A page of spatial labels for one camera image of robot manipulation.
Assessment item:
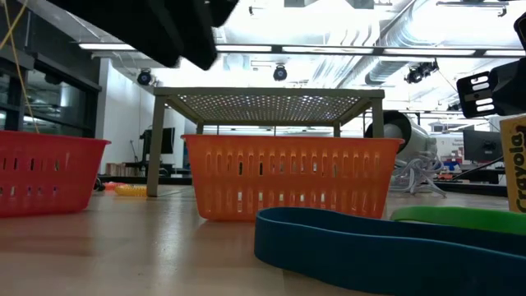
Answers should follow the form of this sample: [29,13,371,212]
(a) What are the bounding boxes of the long ceiling light rail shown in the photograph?
[77,42,526,58]

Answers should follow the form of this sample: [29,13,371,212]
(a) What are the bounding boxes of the green perforated metal shelf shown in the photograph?
[146,86,386,198]

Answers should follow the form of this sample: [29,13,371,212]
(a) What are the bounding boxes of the white coiled cable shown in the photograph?
[390,151,447,198]

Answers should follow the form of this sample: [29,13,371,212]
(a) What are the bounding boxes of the dark glass window frame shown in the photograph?
[0,44,102,139]

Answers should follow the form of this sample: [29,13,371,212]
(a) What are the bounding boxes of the yellow green Crayola box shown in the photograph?
[500,114,526,214]

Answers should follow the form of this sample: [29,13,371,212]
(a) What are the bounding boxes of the yellow-orange coil keychain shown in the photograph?
[113,184,148,197]

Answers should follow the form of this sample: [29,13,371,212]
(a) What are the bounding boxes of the green rubber band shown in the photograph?
[390,206,526,236]

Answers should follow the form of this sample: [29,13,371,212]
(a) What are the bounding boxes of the brown cardboard boxes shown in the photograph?
[105,162,141,177]

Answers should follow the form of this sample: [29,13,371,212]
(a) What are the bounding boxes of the blue rubber band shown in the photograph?
[253,206,526,296]

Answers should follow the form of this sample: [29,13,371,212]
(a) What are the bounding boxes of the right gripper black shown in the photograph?
[455,57,526,120]

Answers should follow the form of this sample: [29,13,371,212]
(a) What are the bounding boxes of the yellow extension cable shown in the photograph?
[0,0,41,135]

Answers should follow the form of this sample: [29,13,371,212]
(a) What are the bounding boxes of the black computer monitor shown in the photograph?
[463,129,503,164]
[139,127,176,165]

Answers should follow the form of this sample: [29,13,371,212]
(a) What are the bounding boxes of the red slotted plastic basket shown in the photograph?
[0,130,111,219]

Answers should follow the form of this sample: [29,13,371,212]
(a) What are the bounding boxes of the orange slotted plastic basket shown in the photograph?
[182,134,405,223]

